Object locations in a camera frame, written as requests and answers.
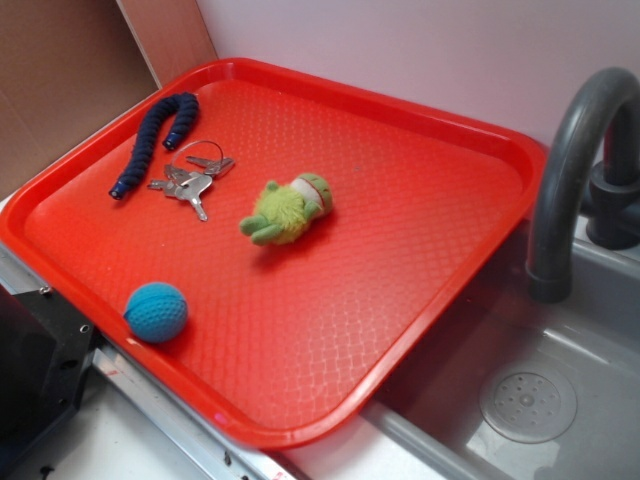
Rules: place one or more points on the green plush frog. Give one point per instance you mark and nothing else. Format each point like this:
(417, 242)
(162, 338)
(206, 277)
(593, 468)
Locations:
(284, 212)

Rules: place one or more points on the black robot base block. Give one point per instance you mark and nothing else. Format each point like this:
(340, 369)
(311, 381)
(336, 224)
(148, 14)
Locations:
(45, 351)

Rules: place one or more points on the sink drain strainer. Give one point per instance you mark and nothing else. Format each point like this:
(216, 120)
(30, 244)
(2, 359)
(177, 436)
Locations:
(528, 402)

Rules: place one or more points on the aluminium rail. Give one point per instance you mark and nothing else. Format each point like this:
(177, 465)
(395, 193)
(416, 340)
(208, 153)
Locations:
(118, 423)

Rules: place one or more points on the red plastic tray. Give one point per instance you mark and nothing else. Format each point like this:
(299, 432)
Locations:
(283, 343)

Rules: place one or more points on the blue dimpled ball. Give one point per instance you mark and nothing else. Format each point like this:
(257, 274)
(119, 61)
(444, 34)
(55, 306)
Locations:
(156, 312)

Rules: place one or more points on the grey toy faucet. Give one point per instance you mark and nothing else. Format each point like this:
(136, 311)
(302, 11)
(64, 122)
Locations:
(592, 170)

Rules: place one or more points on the brown cardboard panel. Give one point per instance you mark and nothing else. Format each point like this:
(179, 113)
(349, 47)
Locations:
(70, 67)

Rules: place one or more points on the silver key bunch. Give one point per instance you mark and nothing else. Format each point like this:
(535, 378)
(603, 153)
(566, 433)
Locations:
(189, 175)

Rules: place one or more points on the grey plastic sink basin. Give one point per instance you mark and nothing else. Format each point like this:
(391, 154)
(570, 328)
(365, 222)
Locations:
(430, 402)

